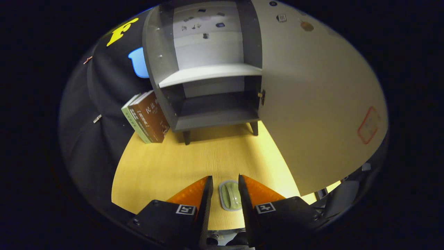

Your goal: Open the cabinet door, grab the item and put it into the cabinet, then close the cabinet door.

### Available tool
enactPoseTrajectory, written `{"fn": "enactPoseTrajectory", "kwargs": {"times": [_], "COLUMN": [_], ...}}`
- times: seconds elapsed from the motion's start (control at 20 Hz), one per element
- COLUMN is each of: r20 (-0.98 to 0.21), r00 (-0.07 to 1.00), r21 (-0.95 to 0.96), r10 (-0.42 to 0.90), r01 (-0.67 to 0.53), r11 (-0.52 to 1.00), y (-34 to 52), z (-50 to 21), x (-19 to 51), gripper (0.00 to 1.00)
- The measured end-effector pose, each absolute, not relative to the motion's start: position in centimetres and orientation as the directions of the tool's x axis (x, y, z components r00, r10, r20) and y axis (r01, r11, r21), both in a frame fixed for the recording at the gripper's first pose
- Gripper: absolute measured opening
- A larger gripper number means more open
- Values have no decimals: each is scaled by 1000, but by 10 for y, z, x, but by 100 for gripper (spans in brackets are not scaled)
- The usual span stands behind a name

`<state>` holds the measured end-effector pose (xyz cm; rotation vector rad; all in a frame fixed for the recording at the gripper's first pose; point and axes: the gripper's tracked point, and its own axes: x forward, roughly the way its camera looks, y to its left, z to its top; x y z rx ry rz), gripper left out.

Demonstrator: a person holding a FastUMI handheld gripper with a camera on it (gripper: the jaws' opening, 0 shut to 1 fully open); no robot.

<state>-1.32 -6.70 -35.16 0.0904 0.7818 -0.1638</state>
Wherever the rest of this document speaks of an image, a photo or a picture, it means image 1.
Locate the brown book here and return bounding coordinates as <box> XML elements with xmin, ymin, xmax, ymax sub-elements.
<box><xmin>128</xmin><ymin>90</ymin><xmax>170</xmax><ymax>143</ymax></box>

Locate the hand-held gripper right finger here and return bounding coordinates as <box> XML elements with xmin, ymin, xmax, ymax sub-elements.
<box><xmin>238</xmin><ymin>174</ymin><xmax>326</xmax><ymax>248</ymax></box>

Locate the pale green soap dish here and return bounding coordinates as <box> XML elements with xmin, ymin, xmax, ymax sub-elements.
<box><xmin>219</xmin><ymin>180</ymin><xmax>242</xmax><ymax>211</ymax></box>

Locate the black backdrop cloth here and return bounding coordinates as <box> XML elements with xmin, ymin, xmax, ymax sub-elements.
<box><xmin>59</xmin><ymin>7</ymin><xmax>163</xmax><ymax>212</ymax></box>

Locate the beige cabinet door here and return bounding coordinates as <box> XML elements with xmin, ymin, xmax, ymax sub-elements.
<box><xmin>251</xmin><ymin>0</ymin><xmax>389</xmax><ymax>197</ymax></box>

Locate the grey cabinet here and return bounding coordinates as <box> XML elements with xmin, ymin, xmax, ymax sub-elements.
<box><xmin>142</xmin><ymin>0</ymin><xmax>264</xmax><ymax>145</ymax></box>

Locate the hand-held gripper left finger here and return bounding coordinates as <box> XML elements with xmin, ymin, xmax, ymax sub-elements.
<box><xmin>127</xmin><ymin>175</ymin><xmax>214</xmax><ymax>250</ymax></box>

